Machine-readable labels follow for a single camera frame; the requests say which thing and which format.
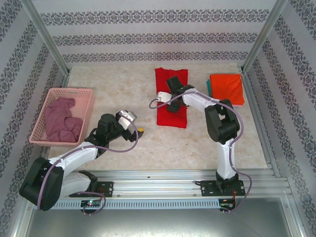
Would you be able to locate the red t-shirt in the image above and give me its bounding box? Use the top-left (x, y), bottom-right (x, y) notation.
top-left (155, 67), bottom-right (190, 129)

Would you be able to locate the metal base panel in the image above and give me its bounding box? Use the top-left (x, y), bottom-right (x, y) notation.
top-left (24, 197), bottom-right (306, 237)

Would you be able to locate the aluminium frame post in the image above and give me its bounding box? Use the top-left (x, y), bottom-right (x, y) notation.
top-left (26, 0), bottom-right (72, 75)
top-left (240, 0), bottom-right (294, 73)
top-left (13, 199), bottom-right (33, 237)

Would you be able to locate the slotted grey cable duct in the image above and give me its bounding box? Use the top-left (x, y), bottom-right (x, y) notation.
top-left (53, 198), bottom-right (220, 210)

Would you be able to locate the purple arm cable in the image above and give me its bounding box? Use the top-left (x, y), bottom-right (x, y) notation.
top-left (37, 120), bottom-right (139, 213)
top-left (149, 90), bottom-right (252, 214)

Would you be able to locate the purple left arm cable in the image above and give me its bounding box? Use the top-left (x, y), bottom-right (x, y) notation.
top-left (37, 120), bottom-right (139, 213)

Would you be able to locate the orange folded t-shirt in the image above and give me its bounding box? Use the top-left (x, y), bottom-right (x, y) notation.
top-left (209, 73), bottom-right (245, 106)

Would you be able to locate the pink plastic basket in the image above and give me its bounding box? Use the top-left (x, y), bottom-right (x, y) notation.
top-left (29, 87), bottom-right (96, 147)

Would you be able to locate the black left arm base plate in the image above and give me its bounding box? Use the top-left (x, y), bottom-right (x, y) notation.
top-left (96, 181), bottom-right (115, 198)

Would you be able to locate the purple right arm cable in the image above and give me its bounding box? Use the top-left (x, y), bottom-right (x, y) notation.
top-left (149, 90), bottom-right (252, 214)

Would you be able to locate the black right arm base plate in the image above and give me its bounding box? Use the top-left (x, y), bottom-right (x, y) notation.
top-left (200, 179), bottom-right (244, 198)

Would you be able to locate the mauve crumpled t-shirt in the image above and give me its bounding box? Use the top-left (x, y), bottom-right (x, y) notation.
top-left (43, 97), bottom-right (84, 143)

